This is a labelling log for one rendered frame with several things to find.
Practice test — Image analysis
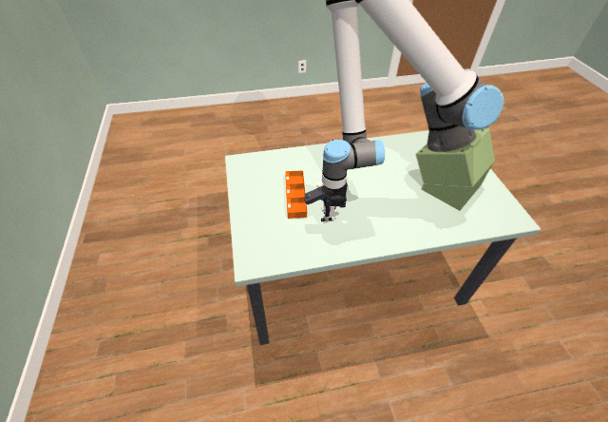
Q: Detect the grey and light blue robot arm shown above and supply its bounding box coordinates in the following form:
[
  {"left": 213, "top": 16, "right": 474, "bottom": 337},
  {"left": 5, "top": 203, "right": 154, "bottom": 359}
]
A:
[{"left": 304, "top": 0, "right": 504, "bottom": 204}]

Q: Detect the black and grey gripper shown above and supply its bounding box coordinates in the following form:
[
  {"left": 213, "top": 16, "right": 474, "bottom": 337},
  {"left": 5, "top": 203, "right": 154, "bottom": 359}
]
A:
[{"left": 323, "top": 180, "right": 348, "bottom": 222}]

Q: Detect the orange rack of bins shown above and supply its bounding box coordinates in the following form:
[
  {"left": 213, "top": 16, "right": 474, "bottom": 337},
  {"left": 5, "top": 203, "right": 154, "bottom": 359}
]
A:
[{"left": 285, "top": 170, "right": 307, "bottom": 219}]

